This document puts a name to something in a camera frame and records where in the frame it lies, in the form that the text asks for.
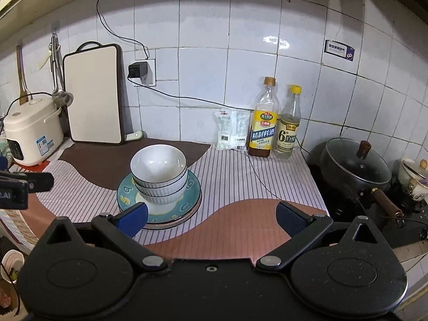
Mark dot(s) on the blue fried egg plate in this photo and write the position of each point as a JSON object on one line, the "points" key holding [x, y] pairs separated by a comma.
{"points": [[193, 187]]}

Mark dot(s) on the purple white wall sticker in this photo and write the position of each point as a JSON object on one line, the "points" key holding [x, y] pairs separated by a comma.
{"points": [[338, 50]]}

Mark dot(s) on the black gas stove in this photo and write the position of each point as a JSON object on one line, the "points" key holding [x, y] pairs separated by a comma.
{"points": [[378, 227]]}

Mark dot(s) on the metal ladle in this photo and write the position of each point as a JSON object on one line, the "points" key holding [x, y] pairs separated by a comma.
{"points": [[62, 97]]}

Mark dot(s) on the amber cooking wine bottle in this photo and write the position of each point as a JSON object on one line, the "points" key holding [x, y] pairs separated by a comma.
{"points": [[262, 133]]}

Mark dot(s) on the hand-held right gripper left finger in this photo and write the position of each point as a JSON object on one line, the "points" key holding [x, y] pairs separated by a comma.
{"points": [[133, 219]]}

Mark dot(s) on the white paper cup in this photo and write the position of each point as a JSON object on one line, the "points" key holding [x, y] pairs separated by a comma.
{"points": [[11, 264]]}

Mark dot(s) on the glass lid wooden knob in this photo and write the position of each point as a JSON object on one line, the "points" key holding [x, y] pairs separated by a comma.
{"points": [[347, 160]]}

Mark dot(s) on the white wall socket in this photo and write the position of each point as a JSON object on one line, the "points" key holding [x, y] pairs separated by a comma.
{"points": [[152, 73]]}

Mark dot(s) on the wooden spatula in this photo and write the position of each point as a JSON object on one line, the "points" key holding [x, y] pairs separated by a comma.
{"points": [[22, 80]]}

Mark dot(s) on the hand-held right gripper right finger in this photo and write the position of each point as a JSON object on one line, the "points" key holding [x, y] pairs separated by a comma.
{"points": [[287, 217]]}

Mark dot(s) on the cream ceramic pot with lid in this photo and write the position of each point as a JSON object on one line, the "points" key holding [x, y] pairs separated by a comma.
{"points": [[413, 177]]}

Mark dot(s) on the clear plastic bag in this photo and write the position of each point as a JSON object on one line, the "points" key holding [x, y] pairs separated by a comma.
{"points": [[243, 130]]}

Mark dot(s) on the white cutting board dark rim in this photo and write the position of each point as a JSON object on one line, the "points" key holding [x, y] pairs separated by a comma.
{"points": [[93, 97]]}

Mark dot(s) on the white plastic pouch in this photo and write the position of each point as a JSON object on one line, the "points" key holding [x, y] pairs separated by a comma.
{"points": [[224, 130]]}

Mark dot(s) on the striped brown counter mat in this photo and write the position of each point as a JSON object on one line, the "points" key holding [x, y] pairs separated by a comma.
{"points": [[240, 180]]}

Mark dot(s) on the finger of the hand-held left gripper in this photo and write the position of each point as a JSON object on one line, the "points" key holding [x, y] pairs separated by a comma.
{"points": [[3, 164], [38, 182]]}

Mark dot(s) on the clear vinegar bottle yellow cap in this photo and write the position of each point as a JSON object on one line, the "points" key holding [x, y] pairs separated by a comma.
{"points": [[286, 137]]}

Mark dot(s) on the white ribbed bowl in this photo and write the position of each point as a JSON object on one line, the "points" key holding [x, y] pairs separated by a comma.
{"points": [[167, 189], [164, 200], [157, 164]]}

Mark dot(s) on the cream rice cooker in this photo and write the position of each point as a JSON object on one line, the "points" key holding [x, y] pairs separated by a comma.
{"points": [[31, 130]]}

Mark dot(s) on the black power adapter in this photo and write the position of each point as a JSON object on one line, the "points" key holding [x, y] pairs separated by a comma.
{"points": [[137, 70]]}

